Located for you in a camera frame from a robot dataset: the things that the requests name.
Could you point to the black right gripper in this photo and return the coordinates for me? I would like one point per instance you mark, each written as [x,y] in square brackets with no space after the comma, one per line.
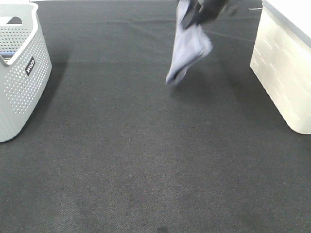
[207,10]

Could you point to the lavender towel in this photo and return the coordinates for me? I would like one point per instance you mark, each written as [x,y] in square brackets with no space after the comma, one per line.
[190,45]

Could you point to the cream storage bin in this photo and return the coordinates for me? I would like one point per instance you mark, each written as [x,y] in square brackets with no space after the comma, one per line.
[281,59]

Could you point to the black fabric table mat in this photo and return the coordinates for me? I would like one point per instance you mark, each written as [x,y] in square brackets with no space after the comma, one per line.
[110,148]

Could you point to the grey perforated laundry basket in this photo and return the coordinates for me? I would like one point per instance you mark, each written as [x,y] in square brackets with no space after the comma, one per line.
[23,78]

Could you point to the blue cloth inside basket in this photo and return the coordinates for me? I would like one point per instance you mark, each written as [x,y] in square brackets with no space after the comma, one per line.
[7,55]

